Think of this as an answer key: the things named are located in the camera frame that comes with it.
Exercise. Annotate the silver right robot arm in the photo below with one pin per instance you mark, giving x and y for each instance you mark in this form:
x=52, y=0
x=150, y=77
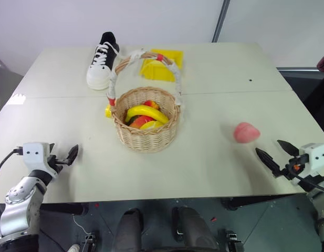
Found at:
x=322, y=207

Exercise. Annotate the yellow plastic holder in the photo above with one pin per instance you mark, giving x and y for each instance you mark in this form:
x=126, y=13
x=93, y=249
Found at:
x=157, y=69

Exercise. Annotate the short yellow banana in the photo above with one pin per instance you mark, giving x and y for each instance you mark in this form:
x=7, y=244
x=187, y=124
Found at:
x=151, y=125

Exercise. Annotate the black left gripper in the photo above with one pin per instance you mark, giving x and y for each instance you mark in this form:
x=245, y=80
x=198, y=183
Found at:
x=54, y=165

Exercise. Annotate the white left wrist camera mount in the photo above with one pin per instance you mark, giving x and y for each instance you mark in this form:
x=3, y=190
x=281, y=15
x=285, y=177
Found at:
x=33, y=152

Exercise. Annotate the black metal bracket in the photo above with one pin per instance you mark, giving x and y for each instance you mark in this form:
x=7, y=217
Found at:
x=88, y=244
x=234, y=241

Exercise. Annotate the small yellow plastic piece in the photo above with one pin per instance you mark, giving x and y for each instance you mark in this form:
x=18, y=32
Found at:
x=108, y=111

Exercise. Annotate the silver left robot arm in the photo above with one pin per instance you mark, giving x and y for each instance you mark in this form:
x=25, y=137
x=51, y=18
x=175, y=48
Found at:
x=18, y=199

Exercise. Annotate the white torn tape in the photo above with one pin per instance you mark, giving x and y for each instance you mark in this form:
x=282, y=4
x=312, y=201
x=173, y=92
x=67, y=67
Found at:
x=17, y=99

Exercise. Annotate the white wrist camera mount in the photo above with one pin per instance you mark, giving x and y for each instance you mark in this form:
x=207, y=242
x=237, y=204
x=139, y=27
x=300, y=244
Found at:
x=33, y=152
x=315, y=155

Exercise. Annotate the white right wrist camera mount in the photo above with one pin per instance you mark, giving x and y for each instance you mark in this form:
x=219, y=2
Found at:
x=315, y=155

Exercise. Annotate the red green apple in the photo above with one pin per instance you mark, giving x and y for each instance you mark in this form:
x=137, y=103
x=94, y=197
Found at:
x=140, y=121

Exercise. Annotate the long yellow banana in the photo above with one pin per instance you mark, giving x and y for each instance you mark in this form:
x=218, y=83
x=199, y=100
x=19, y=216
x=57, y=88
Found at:
x=148, y=111

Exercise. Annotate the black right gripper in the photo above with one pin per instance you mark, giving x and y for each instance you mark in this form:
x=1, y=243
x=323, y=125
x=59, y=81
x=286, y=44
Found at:
x=295, y=164

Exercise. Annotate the black and white sneaker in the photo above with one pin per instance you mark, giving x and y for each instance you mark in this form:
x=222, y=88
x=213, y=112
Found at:
x=98, y=71

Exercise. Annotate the orange red mango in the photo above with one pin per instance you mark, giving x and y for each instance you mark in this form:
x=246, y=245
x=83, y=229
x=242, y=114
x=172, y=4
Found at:
x=152, y=104

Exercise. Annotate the black table frame bar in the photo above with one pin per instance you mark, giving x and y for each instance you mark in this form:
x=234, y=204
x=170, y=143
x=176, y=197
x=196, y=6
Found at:
x=256, y=200

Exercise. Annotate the grey metal post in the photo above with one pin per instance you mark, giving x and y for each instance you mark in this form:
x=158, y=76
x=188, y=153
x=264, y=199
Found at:
x=220, y=19

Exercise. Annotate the pink peach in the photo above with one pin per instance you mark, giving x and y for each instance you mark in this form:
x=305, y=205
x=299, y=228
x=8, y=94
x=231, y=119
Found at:
x=245, y=132

